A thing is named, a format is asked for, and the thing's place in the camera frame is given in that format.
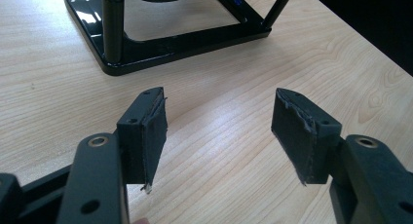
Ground red and black shoe rack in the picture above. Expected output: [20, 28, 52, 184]
[62, 0, 304, 77]

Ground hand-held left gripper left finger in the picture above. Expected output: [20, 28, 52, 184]
[116, 86, 169, 195]

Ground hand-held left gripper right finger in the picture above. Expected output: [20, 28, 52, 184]
[270, 87, 343, 186]

